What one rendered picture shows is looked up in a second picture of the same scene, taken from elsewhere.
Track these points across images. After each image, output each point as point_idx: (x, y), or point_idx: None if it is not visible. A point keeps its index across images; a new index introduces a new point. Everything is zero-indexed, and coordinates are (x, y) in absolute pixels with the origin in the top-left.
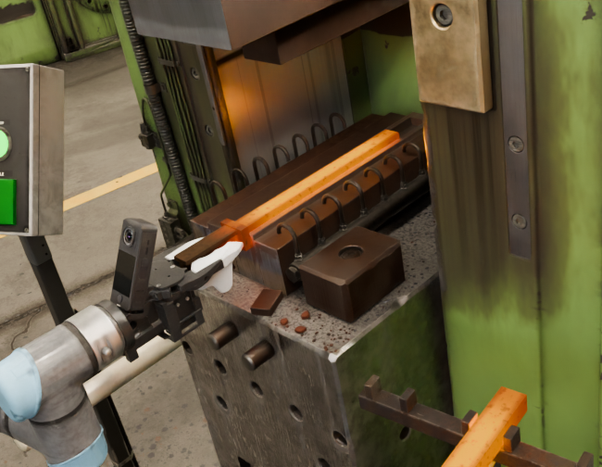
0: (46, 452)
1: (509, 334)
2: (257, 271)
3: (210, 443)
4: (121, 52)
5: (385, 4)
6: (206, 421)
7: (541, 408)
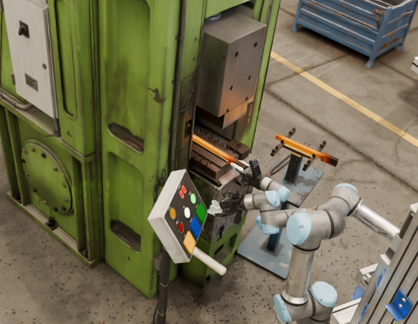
0: (280, 207)
1: (243, 141)
2: (231, 166)
3: (115, 319)
4: None
5: None
6: (100, 322)
7: None
